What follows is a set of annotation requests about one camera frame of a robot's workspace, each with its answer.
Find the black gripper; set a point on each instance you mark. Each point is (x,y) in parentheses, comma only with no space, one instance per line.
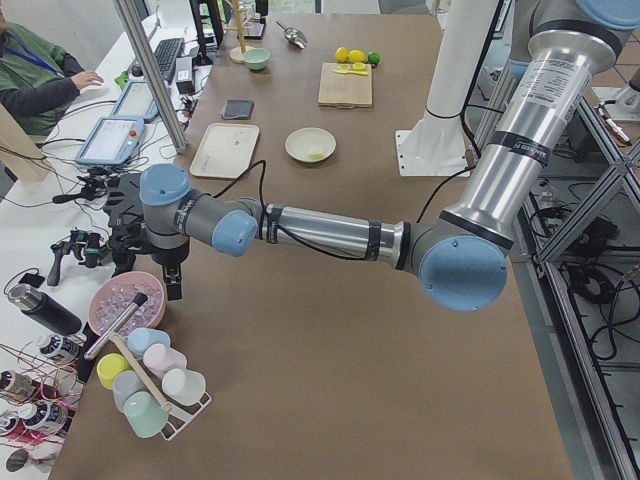
(166,257)

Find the cream round plate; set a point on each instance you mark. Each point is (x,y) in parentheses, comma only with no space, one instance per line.
(299,141)

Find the white steamed bun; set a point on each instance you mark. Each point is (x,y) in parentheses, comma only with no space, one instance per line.
(315,152)

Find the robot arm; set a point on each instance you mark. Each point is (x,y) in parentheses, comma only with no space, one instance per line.
(363,152)

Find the cream rabbit tray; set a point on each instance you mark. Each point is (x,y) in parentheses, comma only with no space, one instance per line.
(225,150)

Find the dark framed tray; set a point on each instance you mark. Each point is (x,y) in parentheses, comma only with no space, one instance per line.
(253,30)

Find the pink bowl with ice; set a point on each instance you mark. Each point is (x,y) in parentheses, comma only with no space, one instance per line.
(118,293)

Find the light blue cup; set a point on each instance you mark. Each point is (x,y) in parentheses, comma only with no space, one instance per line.
(140,339)

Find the pink cup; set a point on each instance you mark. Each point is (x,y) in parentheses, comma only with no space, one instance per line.
(159,359)

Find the yellow cup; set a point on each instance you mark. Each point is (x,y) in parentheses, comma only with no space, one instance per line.
(109,367)

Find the white cup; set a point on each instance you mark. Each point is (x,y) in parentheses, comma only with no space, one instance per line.
(184,386)

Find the grey cup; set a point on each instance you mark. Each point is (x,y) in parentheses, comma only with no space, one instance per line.
(125,385)

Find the wooden stick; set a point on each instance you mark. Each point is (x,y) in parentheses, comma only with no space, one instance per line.
(120,344)

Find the black thermos bottle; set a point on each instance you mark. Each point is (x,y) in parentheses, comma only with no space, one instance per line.
(44,309)

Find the white cup rack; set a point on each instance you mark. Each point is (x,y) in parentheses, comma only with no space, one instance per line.
(180,416)

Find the teach pendant front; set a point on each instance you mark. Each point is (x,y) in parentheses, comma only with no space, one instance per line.
(112,141)

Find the teach pendant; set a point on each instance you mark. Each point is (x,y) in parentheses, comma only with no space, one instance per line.
(136,100)
(112,141)

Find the mint green cup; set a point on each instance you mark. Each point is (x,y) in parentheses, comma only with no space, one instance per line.
(144,414)

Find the folded grey cloth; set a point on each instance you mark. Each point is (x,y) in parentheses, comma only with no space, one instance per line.
(237,109)

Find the teach pendant rear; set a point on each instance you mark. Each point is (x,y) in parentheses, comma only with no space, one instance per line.
(136,100)

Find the black keyboard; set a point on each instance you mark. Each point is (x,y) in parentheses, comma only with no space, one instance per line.
(166,53)

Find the wooden mug tree stand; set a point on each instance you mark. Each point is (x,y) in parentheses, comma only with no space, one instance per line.
(236,21)

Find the light green bowl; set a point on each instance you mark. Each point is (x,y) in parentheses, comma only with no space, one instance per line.
(256,59)

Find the seated person green jacket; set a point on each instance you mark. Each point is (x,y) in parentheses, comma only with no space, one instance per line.
(39,79)

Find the bamboo cutting board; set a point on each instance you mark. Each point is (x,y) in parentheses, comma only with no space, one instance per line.
(347,91)

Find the metal scoop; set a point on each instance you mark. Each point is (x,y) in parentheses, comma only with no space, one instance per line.
(294,36)

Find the yellow plastic knife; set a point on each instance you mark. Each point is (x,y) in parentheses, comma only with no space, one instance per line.
(351,72)

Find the whole lemon lower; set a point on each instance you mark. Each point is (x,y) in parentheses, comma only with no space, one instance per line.
(342,54)

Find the whole lemon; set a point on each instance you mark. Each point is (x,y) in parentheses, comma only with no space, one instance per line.
(356,56)
(342,54)

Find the whole lemon upper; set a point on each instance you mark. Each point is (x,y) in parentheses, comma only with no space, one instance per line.
(356,56)

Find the green lime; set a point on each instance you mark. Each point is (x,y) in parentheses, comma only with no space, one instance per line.
(373,58)

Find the aluminium frame post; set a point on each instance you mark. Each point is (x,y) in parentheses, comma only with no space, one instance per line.
(136,34)

